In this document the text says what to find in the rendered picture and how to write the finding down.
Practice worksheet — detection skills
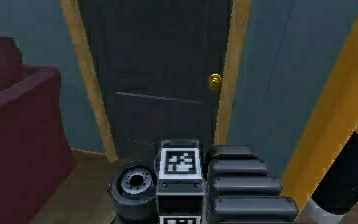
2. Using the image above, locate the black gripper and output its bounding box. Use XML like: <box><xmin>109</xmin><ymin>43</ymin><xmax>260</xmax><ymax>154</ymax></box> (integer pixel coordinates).
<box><xmin>108</xmin><ymin>160</ymin><xmax>159</xmax><ymax>224</ymax></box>

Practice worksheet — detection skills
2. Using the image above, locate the dark red armchair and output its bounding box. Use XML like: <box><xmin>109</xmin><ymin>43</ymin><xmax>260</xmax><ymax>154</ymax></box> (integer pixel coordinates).
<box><xmin>0</xmin><ymin>35</ymin><xmax>77</xmax><ymax>224</ymax></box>

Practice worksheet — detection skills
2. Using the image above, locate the dark grey room door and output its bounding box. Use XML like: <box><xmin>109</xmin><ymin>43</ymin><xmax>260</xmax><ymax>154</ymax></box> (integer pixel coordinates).
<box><xmin>76</xmin><ymin>0</ymin><xmax>234</xmax><ymax>161</ymax></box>

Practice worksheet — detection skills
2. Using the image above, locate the gold round door knob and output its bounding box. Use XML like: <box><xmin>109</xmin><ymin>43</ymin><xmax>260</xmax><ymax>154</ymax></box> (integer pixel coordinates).
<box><xmin>207</xmin><ymin>72</ymin><xmax>223</xmax><ymax>91</ymax></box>

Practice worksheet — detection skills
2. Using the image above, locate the black and white cylinder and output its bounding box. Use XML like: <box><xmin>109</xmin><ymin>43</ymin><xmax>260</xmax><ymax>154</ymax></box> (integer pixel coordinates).
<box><xmin>296</xmin><ymin>131</ymin><xmax>358</xmax><ymax>224</ymax></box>

